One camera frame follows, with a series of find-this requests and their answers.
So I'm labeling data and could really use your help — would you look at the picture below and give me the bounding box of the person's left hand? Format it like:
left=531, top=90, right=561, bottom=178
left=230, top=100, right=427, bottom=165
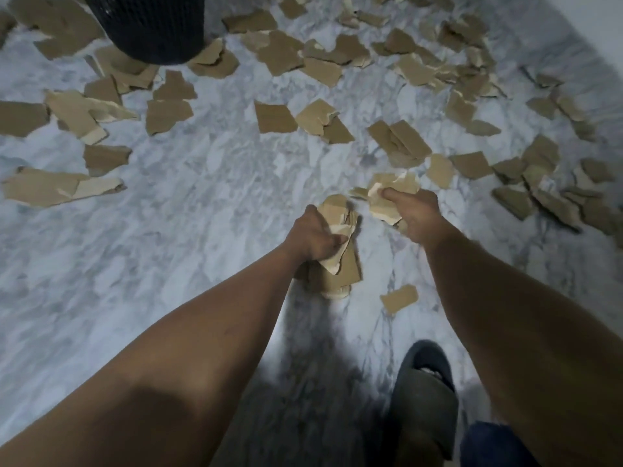
left=282, top=204, right=349, bottom=262

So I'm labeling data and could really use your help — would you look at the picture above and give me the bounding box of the person's right hand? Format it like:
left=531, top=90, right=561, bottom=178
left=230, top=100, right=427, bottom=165
left=381, top=187, right=456, bottom=252

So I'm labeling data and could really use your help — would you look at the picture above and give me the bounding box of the torn brown paper piece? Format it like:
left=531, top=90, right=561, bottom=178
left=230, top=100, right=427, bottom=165
left=349, top=171, right=421, bottom=227
left=294, top=193, right=363, bottom=300

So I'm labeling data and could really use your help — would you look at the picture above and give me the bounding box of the scatter of brown paper pieces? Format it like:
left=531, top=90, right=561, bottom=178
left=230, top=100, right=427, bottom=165
left=0, top=0, right=623, bottom=317

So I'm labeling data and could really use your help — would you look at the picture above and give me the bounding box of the black bin with liner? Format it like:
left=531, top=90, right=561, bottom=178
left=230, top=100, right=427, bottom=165
left=80, top=0, right=206, bottom=66

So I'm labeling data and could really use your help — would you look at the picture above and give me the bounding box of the person's left forearm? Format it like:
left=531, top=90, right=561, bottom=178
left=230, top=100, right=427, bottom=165
left=0, top=243, right=312, bottom=467

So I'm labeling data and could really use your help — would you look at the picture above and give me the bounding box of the person's right forearm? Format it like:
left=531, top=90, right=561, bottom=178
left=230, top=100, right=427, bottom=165
left=426, top=228, right=623, bottom=467

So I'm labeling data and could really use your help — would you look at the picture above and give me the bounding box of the person's right dark slide sandal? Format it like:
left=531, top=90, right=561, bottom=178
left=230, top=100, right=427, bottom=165
left=384, top=340, right=459, bottom=462

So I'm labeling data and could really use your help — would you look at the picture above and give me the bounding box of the person's right foot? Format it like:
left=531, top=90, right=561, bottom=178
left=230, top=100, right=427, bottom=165
left=393, top=365, right=441, bottom=467

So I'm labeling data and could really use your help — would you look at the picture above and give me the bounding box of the navy trouser leg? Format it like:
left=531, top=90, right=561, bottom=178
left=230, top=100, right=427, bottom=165
left=459, top=421, right=539, bottom=467

